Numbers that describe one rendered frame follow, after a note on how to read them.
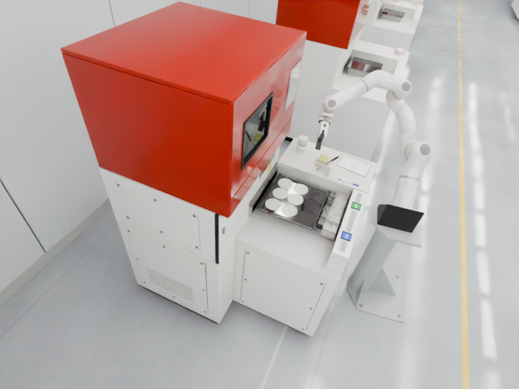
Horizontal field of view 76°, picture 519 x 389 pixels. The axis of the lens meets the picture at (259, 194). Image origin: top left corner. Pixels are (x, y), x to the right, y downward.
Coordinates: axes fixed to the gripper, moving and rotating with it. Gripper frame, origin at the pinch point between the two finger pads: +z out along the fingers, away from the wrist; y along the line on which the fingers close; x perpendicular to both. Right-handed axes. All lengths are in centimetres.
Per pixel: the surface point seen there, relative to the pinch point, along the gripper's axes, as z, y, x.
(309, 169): 13.4, 15.8, -0.1
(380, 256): 60, 23, -64
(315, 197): 31.4, 6.1, -7.1
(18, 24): -22, -21, 181
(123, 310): 144, 36, 104
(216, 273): 87, -18, 41
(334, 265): 66, -25, -21
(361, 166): 2.0, 22.1, -35.2
